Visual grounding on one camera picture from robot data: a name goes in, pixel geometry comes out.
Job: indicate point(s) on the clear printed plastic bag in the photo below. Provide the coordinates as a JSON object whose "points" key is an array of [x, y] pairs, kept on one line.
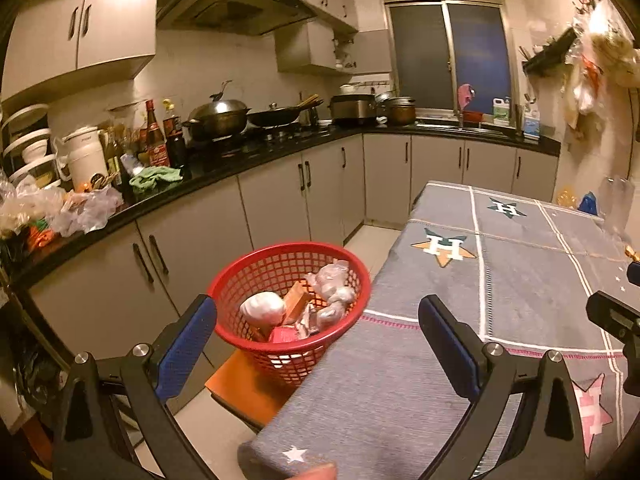
{"points": [[330, 285]]}

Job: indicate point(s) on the black rice cooker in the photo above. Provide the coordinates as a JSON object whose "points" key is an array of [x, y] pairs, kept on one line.
{"points": [[353, 110]]}

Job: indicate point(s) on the dark soy sauce bottle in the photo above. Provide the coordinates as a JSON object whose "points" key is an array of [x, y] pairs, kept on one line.
{"points": [[175, 143]]}

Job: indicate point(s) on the yellow crinkled bag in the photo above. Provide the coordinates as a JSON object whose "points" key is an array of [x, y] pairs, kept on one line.
{"points": [[567, 199]]}

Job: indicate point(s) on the white sock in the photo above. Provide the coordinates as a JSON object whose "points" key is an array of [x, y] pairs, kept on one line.
{"points": [[264, 309]]}

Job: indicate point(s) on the steel stock pot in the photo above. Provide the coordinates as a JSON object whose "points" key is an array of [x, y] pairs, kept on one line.
{"points": [[397, 110]]}

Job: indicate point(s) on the hanging plastic bags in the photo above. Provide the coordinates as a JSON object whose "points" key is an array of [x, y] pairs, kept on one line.
{"points": [[602, 54]]}

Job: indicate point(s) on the white rice bucket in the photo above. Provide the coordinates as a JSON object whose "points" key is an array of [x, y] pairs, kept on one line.
{"points": [[80, 157]]}

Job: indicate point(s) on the blue plastic bag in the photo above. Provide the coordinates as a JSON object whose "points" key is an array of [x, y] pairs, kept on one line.
{"points": [[588, 204]]}

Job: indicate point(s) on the small orange candy wrapper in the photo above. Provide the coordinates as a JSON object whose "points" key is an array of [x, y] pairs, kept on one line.
{"points": [[631, 253]]}

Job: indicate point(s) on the steel wok with lid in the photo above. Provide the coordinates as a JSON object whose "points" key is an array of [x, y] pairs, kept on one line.
{"points": [[218, 118]]}

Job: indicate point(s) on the range hood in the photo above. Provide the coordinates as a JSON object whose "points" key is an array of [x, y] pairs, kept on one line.
{"points": [[241, 17]]}

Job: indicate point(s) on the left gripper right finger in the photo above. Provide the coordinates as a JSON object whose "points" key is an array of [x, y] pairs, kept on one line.
{"points": [[545, 440]]}

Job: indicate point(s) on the red label sauce bottle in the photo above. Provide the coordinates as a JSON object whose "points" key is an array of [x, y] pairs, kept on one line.
{"points": [[155, 141]]}

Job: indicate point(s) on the orange carton box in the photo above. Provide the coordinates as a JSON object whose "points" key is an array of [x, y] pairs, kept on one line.
{"points": [[295, 302]]}

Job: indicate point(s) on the red bowl on sill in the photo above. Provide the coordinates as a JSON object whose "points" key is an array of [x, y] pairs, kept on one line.
{"points": [[472, 117]]}

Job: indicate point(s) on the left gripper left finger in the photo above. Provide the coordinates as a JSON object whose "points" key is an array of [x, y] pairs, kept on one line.
{"points": [[90, 440]]}

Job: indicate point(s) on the red plastic mesh basket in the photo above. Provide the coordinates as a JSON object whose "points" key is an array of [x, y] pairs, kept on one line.
{"points": [[275, 269]]}

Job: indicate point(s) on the crumpled bags on counter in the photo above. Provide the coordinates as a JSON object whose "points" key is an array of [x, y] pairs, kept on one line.
{"points": [[65, 213]]}

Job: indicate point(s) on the grey star tablecloth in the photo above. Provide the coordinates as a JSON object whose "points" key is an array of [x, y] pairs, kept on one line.
{"points": [[500, 341]]}

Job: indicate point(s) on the green detergent jug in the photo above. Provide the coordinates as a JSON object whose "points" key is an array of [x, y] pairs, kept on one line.
{"points": [[501, 112]]}

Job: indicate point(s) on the green cleaning cloth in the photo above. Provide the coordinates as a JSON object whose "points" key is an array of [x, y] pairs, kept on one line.
{"points": [[149, 178]]}

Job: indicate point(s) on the black frying pan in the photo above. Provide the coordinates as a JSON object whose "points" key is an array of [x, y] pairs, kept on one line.
{"points": [[282, 116]]}

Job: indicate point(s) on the clear glass pitcher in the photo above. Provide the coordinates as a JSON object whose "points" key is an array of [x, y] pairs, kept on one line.
{"points": [[614, 204]]}

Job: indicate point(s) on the pink rubber glove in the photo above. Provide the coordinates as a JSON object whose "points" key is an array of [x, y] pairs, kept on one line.
{"points": [[465, 95]]}

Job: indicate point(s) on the red snack wrapper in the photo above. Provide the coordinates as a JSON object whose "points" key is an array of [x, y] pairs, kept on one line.
{"points": [[284, 334]]}

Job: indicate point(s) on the wall utensil shelf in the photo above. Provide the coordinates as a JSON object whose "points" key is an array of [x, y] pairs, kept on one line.
{"points": [[551, 55]]}

